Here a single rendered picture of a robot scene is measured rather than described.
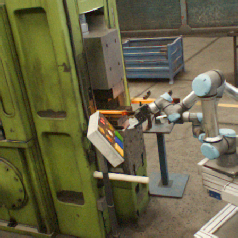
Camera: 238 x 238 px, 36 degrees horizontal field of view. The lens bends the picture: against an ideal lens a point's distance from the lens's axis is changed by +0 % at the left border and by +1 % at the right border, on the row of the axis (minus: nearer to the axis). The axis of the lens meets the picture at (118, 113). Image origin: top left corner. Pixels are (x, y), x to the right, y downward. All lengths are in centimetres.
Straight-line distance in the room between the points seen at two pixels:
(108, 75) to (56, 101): 44
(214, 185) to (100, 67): 117
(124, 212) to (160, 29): 853
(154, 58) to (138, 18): 491
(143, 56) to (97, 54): 417
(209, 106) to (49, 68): 119
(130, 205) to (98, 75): 118
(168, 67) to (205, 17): 418
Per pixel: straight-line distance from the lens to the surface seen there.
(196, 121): 282
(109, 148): 235
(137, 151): 320
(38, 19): 271
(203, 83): 217
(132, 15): 1172
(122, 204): 333
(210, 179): 264
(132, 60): 700
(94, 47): 275
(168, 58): 671
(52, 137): 299
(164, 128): 338
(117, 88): 293
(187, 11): 1090
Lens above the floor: 211
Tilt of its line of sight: 22 degrees down
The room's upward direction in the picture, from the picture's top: 9 degrees counter-clockwise
